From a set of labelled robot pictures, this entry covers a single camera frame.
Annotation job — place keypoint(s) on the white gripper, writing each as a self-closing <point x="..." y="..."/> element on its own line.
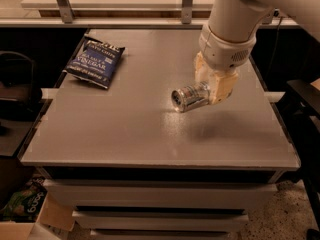
<point x="224" y="54"/>

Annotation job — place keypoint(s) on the silver redbull can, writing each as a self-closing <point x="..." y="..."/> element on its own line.
<point x="190" y="97"/>

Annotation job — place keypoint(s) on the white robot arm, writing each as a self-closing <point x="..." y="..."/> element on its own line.
<point x="228" y="37"/>

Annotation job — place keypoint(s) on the blue chip bag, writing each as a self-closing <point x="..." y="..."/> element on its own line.
<point x="96" y="63"/>

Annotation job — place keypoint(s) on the green snack bag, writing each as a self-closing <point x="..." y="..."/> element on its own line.
<point x="25" y="204"/>

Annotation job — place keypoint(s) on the grey drawer cabinet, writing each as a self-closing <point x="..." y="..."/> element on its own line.
<point x="132" y="168"/>

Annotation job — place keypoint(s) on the white shelf with metal brackets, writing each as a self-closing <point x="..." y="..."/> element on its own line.
<point x="160" y="14"/>

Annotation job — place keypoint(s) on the black chair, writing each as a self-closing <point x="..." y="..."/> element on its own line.
<point x="20" y="94"/>

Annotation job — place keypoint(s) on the cardboard box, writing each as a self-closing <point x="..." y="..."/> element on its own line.
<point x="54" y="222"/>

